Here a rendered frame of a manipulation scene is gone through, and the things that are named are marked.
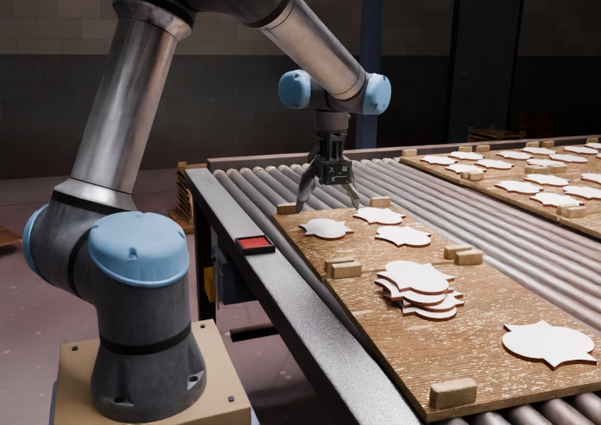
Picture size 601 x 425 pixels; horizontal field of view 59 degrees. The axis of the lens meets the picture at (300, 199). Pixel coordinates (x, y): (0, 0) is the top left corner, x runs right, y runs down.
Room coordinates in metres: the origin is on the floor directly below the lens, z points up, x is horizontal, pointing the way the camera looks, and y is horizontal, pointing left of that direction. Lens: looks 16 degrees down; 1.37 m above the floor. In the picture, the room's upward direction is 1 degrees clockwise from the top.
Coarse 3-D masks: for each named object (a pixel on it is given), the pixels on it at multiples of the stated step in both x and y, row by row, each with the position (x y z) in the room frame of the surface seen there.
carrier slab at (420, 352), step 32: (352, 288) 0.90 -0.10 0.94; (480, 288) 0.91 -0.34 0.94; (512, 288) 0.91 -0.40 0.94; (352, 320) 0.80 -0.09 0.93; (384, 320) 0.78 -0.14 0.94; (416, 320) 0.78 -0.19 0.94; (448, 320) 0.78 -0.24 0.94; (480, 320) 0.78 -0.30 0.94; (512, 320) 0.79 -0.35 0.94; (544, 320) 0.79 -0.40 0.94; (384, 352) 0.69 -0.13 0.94; (416, 352) 0.69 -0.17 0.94; (448, 352) 0.69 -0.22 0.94; (480, 352) 0.69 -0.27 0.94; (416, 384) 0.61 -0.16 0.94; (480, 384) 0.61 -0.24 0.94; (512, 384) 0.61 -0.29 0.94; (544, 384) 0.62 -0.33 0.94; (576, 384) 0.62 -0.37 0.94; (448, 416) 0.56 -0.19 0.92
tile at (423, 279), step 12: (396, 264) 0.94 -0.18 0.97; (408, 264) 0.94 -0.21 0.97; (384, 276) 0.89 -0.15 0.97; (396, 276) 0.88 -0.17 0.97; (408, 276) 0.88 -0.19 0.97; (420, 276) 0.88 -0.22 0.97; (432, 276) 0.88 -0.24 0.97; (444, 276) 0.88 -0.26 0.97; (408, 288) 0.84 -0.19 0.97; (420, 288) 0.83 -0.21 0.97; (432, 288) 0.83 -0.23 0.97; (444, 288) 0.83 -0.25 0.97
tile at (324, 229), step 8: (312, 224) 1.24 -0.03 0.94; (320, 224) 1.24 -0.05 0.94; (328, 224) 1.24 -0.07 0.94; (336, 224) 1.24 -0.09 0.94; (344, 224) 1.26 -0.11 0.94; (312, 232) 1.18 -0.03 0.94; (320, 232) 1.18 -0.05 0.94; (328, 232) 1.18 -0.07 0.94; (336, 232) 1.18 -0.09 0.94; (344, 232) 1.19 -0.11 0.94; (352, 232) 1.20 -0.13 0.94; (328, 240) 1.15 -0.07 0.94; (336, 240) 1.15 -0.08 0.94
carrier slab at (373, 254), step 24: (288, 216) 1.33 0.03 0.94; (312, 216) 1.33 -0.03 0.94; (336, 216) 1.33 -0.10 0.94; (408, 216) 1.34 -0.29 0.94; (288, 240) 1.18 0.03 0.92; (312, 240) 1.15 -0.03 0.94; (360, 240) 1.15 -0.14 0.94; (432, 240) 1.16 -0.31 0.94; (312, 264) 1.01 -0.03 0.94; (384, 264) 1.01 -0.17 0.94; (432, 264) 1.02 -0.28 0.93
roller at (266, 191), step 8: (248, 168) 1.94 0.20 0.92; (248, 176) 1.85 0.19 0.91; (256, 176) 1.83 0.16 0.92; (256, 184) 1.74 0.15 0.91; (264, 184) 1.71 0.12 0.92; (264, 192) 1.65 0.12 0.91; (272, 192) 1.61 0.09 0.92; (272, 200) 1.56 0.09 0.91; (280, 200) 1.53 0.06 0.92; (504, 408) 0.60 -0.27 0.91; (512, 408) 0.59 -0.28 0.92; (520, 408) 0.59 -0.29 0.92; (528, 408) 0.59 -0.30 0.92; (504, 416) 0.59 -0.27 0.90; (512, 416) 0.58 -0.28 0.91; (520, 416) 0.58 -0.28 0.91; (528, 416) 0.57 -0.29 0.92; (536, 416) 0.57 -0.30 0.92; (512, 424) 0.58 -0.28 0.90; (520, 424) 0.57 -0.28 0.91; (528, 424) 0.56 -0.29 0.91; (536, 424) 0.56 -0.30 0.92; (544, 424) 0.56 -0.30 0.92; (552, 424) 0.56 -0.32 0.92
